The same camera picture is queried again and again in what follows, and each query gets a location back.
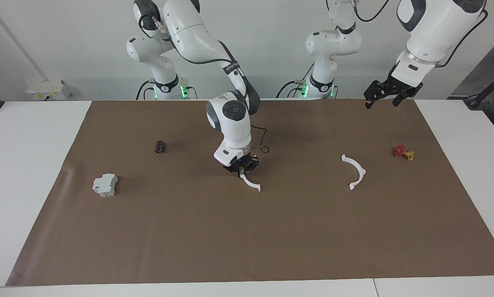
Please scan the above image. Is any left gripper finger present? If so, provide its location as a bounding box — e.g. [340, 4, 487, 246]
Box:
[364, 82, 383, 110]
[392, 89, 409, 107]

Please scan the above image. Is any white half-ring pipe clamp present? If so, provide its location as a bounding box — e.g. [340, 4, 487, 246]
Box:
[239, 169, 261, 193]
[340, 154, 366, 191]

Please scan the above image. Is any brown table mat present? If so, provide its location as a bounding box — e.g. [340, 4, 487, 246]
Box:
[5, 98, 494, 287]

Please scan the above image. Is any black stand pole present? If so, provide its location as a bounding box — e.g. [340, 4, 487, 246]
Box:
[463, 64, 494, 110]

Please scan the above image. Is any white circuit breaker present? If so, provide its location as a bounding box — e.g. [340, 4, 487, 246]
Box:
[92, 173, 119, 198]

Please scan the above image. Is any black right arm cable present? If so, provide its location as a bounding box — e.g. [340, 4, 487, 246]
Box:
[164, 35, 269, 154]

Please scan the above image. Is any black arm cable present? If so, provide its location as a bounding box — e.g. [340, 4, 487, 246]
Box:
[352, 0, 489, 68]
[164, 35, 269, 154]

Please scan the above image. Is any red-handled brass valve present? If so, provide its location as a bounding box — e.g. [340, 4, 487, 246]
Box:
[393, 144, 415, 162]

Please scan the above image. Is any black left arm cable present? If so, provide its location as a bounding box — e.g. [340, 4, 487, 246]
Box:
[352, 0, 489, 68]

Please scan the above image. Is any black base cable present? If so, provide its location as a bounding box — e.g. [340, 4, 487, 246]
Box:
[136, 80, 154, 101]
[275, 80, 308, 99]

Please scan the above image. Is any white wall socket box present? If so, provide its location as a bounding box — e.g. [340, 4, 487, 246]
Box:
[26, 80, 72, 101]

